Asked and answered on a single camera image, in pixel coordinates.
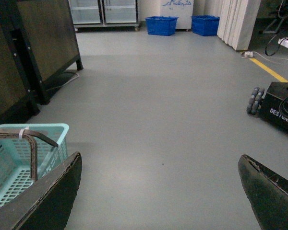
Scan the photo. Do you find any blue plastic crate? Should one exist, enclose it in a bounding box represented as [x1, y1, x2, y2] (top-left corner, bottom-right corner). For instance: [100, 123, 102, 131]
[145, 16, 178, 36]
[192, 15, 220, 36]

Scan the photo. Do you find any glass door refrigerator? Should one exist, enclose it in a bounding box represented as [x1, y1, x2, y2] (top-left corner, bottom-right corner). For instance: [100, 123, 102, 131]
[69, 0, 140, 31]

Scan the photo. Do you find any light blue plastic basket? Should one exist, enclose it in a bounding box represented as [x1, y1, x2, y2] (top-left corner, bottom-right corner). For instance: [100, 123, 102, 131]
[0, 123, 69, 207]

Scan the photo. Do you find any blue plastic crate right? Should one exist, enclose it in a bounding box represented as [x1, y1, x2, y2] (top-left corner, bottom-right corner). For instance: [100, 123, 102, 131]
[192, 15, 220, 36]

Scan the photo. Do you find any white power strip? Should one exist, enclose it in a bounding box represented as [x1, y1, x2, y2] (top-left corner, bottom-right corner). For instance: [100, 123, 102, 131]
[241, 51, 254, 58]

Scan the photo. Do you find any grey omni wheel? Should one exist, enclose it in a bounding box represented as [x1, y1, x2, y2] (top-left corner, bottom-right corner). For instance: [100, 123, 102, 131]
[246, 87, 265, 115]

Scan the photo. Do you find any blue plastic crate left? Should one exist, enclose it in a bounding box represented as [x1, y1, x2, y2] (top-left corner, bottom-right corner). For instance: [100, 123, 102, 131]
[145, 16, 178, 36]

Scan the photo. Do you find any white folding partition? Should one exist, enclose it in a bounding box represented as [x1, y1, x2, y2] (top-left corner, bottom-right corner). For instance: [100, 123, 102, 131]
[217, 0, 261, 51]

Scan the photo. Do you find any dark wooden display stand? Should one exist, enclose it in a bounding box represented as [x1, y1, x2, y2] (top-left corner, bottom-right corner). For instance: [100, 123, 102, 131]
[0, 0, 83, 124]

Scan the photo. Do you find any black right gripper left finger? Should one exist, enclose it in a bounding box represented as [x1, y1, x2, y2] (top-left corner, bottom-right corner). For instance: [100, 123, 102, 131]
[0, 152, 82, 230]

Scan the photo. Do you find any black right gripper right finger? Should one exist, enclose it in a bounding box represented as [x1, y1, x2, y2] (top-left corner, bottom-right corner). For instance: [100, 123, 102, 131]
[238, 154, 288, 230]

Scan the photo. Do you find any brown basket handle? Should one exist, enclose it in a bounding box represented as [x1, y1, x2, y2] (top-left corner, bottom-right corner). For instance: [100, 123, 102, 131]
[0, 128, 59, 182]

